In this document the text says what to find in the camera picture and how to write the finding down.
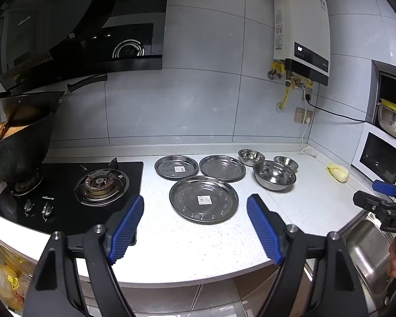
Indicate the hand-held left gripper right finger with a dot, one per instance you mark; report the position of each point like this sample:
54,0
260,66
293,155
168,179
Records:
264,228

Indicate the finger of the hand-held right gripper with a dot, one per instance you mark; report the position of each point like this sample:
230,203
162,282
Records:
366,199
384,187

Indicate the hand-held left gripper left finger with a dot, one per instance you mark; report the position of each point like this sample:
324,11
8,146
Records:
127,228

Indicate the large steel bowl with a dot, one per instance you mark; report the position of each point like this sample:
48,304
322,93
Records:
274,175

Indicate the large labelled steel plate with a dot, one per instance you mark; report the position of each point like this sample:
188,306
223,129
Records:
191,211

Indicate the plain steel plate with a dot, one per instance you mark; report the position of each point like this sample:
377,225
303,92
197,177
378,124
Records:
222,167

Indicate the small labelled steel plate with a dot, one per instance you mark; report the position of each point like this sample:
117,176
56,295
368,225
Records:
168,166

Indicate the person's right hand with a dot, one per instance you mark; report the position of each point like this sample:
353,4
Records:
393,261

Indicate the white microwave oven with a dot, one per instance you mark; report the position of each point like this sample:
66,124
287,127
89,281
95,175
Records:
379,158

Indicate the napa cabbage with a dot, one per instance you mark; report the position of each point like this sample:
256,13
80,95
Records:
338,172

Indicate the steel sink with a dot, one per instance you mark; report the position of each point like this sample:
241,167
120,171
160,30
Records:
366,247

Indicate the stove burner grate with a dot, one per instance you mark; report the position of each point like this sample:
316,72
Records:
100,185

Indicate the steel mixing bowl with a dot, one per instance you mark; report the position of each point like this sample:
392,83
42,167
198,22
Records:
392,123

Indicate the small steel bowl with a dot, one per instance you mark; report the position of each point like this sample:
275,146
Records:
251,157
286,162

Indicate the black glass gas stove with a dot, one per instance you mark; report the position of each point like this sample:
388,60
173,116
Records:
62,185

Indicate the stove knob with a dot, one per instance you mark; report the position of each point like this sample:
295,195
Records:
48,210
29,206

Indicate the yellow plastic lid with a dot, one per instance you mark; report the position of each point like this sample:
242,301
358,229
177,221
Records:
392,105

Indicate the clear plastic bag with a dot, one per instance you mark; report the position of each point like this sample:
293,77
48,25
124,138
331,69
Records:
303,135

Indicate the lower cabinet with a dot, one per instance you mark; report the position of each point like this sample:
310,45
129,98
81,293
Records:
191,300

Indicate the grey shelf cabinet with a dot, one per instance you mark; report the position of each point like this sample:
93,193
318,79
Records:
374,82

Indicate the large black pot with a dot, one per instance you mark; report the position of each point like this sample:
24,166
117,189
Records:
16,158

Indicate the brass pipe valves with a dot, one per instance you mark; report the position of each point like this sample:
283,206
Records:
295,81

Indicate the white water heater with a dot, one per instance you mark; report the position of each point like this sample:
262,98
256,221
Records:
303,23

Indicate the black range hood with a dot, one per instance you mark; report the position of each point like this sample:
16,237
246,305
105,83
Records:
85,23

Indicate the wall socket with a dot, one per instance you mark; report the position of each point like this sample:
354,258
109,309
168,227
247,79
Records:
300,114

